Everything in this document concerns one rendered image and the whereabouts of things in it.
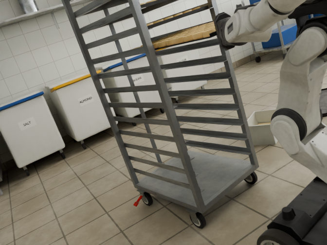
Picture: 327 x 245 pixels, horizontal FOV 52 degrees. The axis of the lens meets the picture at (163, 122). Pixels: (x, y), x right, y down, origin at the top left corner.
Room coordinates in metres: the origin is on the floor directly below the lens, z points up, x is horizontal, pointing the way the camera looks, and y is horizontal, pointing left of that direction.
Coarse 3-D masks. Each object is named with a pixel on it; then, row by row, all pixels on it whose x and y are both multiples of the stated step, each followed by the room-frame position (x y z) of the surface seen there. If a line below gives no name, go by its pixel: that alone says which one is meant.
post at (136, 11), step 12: (132, 0) 1.44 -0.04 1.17; (132, 12) 1.46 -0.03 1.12; (144, 24) 1.45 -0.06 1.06; (144, 36) 1.44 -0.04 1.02; (144, 48) 1.46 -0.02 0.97; (156, 60) 1.45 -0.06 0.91; (156, 72) 1.44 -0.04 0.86; (156, 84) 1.46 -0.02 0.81; (168, 96) 1.45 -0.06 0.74; (168, 108) 1.44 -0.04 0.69; (168, 120) 1.46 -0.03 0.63; (180, 132) 1.45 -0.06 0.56; (180, 144) 1.44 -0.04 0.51; (180, 156) 1.46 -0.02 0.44; (192, 168) 1.46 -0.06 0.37; (192, 180) 1.44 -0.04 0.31; (192, 192) 1.46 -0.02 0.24
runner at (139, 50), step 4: (152, 44) 1.46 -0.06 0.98; (136, 48) 1.56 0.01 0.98; (140, 48) 1.54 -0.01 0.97; (120, 52) 1.69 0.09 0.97; (124, 52) 1.66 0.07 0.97; (128, 52) 1.63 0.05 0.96; (132, 52) 1.60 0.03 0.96; (136, 52) 1.57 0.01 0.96; (140, 52) 1.55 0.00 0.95; (144, 52) 1.52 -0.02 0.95; (104, 56) 1.83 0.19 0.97; (108, 56) 1.80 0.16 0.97; (112, 56) 1.76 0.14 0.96; (116, 56) 1.73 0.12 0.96; (120, 56) 1.70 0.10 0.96; (124, 56) 1.67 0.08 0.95; (128, 56) 1.64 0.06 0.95; (92, 60) 1.96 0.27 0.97; (96, 60) 1.92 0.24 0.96; (100, 60) 1.88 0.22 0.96; (104, 60) 1.85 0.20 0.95; (108, 60) 1.81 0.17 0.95
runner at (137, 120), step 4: (116, 116) 1.94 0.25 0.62; (116, 120) 1.95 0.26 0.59; (120, 120) 1.91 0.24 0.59; (124, 120) 1.87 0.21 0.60; (128, 120) 1.83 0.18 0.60; (132, 120) 1.79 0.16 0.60; (136, 120) 1.76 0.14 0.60; (140, 120) 1.72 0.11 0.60; (144, 120) 1.69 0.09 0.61; (148, 120) 1.66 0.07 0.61; (152, 120) 1.63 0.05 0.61; (156, 120) 1.60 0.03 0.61; (160, 120) 1.57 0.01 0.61; (164, 120) 1.54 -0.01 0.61; (160, 124) 1.58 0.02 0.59; (164, 124) 1.55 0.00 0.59; (168, 124) 1.52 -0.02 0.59; (180, 124) 1.47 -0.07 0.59
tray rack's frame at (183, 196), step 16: (64, 0) 1.95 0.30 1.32; (80, 32) 1.96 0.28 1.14; (112, 32) 2.09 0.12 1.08; (80, 48) 1.97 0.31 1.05; (96, 80) 1.95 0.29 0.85; (128, 80) 2.09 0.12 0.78; (144, 112) 2.11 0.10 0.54; (112, 128) 1.96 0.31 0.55; (128, 160) 1.96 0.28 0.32; (160, 160) 2.10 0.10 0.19; (176, 160) 2.11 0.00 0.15; (192, 160) 2.02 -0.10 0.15; (208, 160) 1.94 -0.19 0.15; (224, 160) 1.87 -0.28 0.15; (240, 160) 1.80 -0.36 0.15; (144, 176) 2.02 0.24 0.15; (176, 176) 1.87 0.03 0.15; (208, 176) 1.74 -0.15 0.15; (224, 176) 1.67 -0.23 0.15; (240, 176) 1.62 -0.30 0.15; (160, 192) 1.74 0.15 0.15; (176, 192) 1.68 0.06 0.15; (208, 192) 1.57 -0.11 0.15; (224, 192) 1.54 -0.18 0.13; (192, 208) 1.50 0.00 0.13; (208, 208) 1.47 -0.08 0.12
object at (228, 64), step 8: (208, 0) 1.71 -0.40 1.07; (216, 8) 1.70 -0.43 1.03; (224, 64) 1.71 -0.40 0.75; (232, 64) 1.70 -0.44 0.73; (232, 72) 1.70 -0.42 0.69; (232, 80) 1.69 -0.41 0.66; (240, 96) 1.70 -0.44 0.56; (240, 104) 1.70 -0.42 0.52; (240, 112) 1.69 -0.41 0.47; (248, 128) 1.70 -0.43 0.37; (248, 136) 1.69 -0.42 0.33; (248, 144) 1.70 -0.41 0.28; (256, 160) 1.70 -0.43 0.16; (256, 168) 1.69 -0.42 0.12
